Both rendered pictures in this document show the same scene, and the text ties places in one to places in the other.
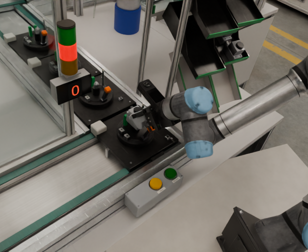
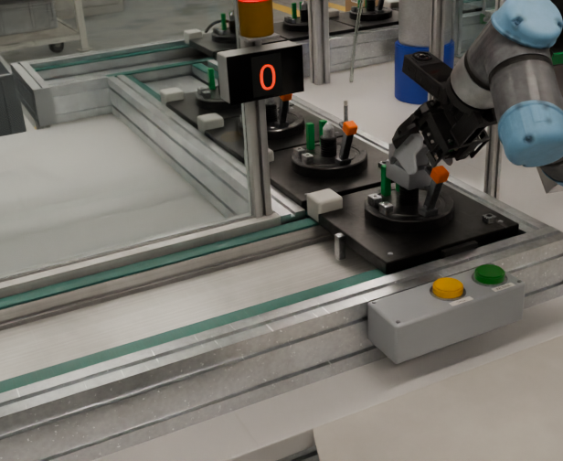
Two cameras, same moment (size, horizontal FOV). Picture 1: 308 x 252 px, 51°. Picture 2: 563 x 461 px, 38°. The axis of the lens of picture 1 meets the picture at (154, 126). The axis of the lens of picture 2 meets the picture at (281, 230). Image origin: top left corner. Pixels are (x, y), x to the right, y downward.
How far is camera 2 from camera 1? 0.50 m
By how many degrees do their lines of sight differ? 27
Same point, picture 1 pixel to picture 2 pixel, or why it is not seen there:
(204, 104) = (536, 21)
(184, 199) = (534, 358)
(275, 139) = not seen: outside the picture
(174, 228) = (499, 407)
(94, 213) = (288, 326)
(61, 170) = (231, 277)
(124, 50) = not seen: hidden behind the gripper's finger
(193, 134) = (514, 91)
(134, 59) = not seen: hidden behind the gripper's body
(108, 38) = (378, 111)
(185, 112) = (495, 51)
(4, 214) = (98, 333)
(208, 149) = (553, 121)
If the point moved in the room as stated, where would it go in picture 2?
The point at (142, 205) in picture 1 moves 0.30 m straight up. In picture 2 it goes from (407, 321) to (411, 90)
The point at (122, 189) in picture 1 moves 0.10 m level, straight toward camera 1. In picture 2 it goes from (362, 294) to (346, 335)
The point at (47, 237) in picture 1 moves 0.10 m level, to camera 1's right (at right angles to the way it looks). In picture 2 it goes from (174, 353) to (249, 368)
